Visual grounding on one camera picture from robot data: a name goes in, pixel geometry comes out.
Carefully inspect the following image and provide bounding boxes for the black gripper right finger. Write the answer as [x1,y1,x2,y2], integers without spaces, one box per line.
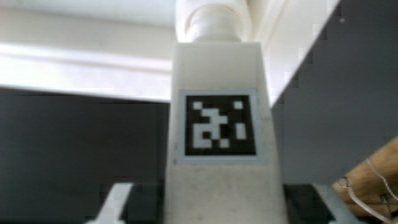
[284,184,355,224]

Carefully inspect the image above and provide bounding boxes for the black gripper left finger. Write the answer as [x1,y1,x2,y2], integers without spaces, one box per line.
[85,182,160,224]

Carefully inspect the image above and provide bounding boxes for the white table leg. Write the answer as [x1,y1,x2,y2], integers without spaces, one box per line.
[165,0,288,224]

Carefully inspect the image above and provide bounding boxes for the white square tabletop with sockets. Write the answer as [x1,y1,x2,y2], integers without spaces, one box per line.
[0,0,341,101]

